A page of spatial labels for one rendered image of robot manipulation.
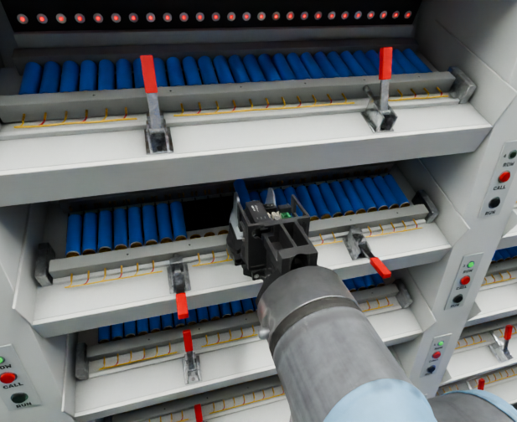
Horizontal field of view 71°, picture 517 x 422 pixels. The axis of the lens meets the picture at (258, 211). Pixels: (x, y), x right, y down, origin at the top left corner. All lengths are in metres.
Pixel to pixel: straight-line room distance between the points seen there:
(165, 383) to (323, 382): 0.41
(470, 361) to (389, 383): 0.76
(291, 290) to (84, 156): 0.25
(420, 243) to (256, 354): 0.33
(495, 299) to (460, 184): 0.34
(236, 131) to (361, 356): 0.27
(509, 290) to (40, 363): 0.85
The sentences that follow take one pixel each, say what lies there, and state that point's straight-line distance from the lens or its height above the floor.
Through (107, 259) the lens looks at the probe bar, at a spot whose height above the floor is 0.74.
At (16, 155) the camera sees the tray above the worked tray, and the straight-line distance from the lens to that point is 0.44.
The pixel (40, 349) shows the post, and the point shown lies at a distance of 0.56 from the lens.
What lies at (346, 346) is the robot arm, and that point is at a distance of 0.28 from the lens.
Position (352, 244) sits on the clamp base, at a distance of 0.56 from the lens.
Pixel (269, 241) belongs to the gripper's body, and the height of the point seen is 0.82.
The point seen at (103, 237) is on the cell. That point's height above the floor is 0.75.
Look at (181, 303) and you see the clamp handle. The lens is 0.45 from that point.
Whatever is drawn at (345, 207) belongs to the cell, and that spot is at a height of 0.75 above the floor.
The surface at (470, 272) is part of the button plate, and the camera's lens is 0.72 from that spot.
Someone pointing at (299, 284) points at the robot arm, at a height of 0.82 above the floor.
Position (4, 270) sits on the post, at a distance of 0.48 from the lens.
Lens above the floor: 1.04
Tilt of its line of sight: 30 degrees down
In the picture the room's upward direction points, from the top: straight up
